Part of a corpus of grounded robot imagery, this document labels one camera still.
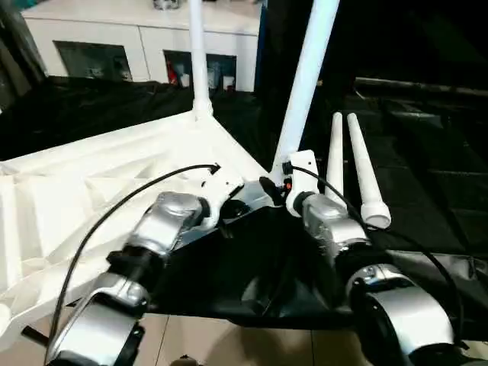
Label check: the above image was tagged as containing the white plastic table leg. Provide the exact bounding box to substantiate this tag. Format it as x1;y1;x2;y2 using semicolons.
271;0;341;182
186;0;215;120
346;113;393;230
326;112;346;202

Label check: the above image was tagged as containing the black mat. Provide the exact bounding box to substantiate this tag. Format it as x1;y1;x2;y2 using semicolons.
0;75;488;340

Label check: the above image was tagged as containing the red bottle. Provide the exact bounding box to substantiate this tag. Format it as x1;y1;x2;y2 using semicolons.
167;59;181;85

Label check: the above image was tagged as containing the white cabinet with glass doors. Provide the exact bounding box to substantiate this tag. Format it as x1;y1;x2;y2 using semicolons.
21;0;265;94

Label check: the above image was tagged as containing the grey curtain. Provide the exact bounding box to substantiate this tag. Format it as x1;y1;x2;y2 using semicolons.
0;0;48;111

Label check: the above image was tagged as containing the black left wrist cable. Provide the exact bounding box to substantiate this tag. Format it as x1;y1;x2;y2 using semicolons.
44;163;222;361

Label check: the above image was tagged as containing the dark metal rail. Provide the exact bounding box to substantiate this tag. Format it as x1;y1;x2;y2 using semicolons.
355;76;488;98

